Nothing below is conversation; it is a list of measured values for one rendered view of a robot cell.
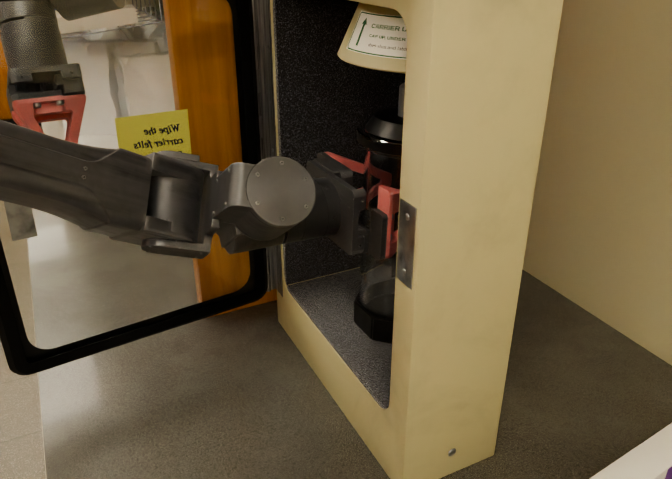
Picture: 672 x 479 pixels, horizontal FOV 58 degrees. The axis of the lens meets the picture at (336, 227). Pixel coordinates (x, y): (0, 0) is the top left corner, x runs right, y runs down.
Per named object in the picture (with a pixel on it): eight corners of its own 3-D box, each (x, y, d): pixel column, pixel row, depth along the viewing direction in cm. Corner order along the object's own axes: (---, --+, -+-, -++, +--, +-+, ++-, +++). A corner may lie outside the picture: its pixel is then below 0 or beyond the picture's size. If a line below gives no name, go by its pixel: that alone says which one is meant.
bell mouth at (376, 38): (453, 36, 67) (458, -18, 65) (575, 64, 53) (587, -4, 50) (306, 48, 60) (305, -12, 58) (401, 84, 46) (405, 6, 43)
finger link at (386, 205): (414, 159, 63) (332, 171, 59) (456, 181, 57) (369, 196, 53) (409, 220, 65) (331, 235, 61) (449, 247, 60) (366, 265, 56)
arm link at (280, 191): (151, 159, 56) (139, 251, 53) (169, 110, 45) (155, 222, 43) (276, 181, 60) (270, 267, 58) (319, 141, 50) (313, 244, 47)
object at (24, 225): (38, 237, 59) (26, 182, 56) (13, 243, 58) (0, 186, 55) (34, 230, 60) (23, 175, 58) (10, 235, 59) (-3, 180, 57)
